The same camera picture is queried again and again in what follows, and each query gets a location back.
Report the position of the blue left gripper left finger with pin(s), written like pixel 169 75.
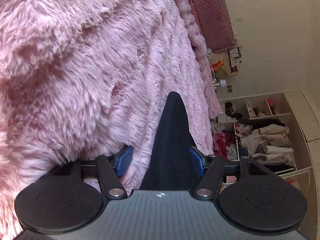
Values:
pixel 122 160

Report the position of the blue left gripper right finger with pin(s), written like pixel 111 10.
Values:
pixel 198 160

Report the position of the black pants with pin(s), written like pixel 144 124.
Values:
pixel 170 166

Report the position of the pile of folded clothes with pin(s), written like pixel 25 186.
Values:
pixel 266 141

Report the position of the cream open wardrobe shelf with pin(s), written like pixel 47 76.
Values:
pixel 293 109

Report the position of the fluffy pink blanket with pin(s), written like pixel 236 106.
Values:
pixel 80 78

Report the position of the red snack bag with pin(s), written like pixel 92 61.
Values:
pixel 217 65

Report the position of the pink knitted blanket edge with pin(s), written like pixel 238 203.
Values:
pixel 200 49

